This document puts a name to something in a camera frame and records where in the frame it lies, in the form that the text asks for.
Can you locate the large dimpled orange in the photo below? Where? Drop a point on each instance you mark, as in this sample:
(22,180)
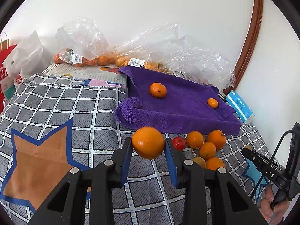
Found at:
(157,90)

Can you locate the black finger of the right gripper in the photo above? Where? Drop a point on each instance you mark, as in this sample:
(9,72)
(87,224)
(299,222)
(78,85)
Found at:
(260,161)

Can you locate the clear bag of tangerines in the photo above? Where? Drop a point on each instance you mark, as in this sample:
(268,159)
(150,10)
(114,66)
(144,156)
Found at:
(158,48)

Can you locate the blue tissue pack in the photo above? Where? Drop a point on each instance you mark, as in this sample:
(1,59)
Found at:
(240,106)

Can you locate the grey checked tablecloth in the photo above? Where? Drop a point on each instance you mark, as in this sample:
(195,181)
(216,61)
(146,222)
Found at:
(44,102)

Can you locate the red paper shopping bag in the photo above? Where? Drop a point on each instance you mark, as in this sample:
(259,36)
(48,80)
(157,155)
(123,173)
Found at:
(7,83)

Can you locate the brown wooden door frame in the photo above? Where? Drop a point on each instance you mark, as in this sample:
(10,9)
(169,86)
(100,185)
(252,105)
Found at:
(249,44)

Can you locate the purple towel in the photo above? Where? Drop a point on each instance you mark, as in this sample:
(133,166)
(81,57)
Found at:
(184,108)

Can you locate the small orange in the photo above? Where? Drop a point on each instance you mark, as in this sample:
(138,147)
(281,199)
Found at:
(207,151)

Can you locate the small yellow-green fruit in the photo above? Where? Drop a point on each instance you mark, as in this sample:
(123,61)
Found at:
(200,161)

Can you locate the orange mandarin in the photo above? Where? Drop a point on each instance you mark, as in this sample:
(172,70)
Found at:
(214,163)

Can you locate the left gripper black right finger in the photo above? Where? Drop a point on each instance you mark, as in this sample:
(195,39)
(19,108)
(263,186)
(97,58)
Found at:
(229,203)

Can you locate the round orange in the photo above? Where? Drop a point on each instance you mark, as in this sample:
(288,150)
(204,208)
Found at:
(194,139)

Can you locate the smooth orange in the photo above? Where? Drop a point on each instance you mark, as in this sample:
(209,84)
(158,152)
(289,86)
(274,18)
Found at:
(148,142)

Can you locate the white plastic bag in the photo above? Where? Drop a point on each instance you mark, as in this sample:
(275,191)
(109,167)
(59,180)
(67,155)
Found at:
(27,58)

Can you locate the small red apple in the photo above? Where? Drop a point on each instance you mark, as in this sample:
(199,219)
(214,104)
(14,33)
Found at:
(179,143)

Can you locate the small tangerine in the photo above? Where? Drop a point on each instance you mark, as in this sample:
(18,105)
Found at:
(213,103)

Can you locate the orange with leaf stem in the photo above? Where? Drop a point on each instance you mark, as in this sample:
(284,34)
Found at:
(218,138)

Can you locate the clear bag of grapes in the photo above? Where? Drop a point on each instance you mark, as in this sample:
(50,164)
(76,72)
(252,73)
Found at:
(203,66)

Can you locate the clear bag of oranges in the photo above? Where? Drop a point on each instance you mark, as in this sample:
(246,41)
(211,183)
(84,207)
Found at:
(82,44)

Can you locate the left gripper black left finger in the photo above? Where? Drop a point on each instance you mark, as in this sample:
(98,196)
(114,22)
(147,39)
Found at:
(66,204)

